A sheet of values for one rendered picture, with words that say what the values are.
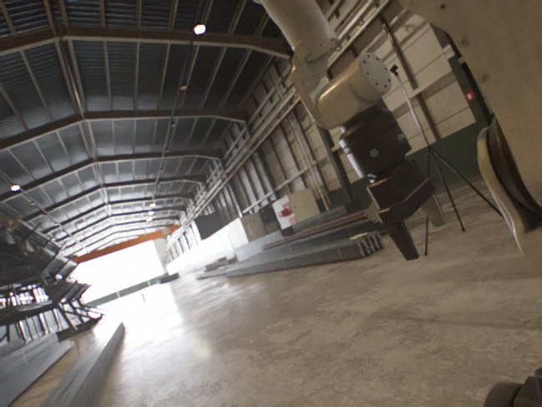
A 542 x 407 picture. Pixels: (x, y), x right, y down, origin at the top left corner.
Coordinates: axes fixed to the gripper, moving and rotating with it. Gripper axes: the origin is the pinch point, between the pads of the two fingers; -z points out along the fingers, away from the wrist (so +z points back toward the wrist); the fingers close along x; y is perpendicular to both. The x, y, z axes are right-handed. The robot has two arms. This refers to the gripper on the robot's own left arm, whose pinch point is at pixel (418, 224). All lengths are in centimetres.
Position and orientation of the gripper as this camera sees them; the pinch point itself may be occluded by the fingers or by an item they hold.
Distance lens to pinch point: 55.8
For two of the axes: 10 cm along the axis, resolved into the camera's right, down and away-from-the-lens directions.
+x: 7.1, -4.4, 5.5
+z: -5.1, -8.6, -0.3
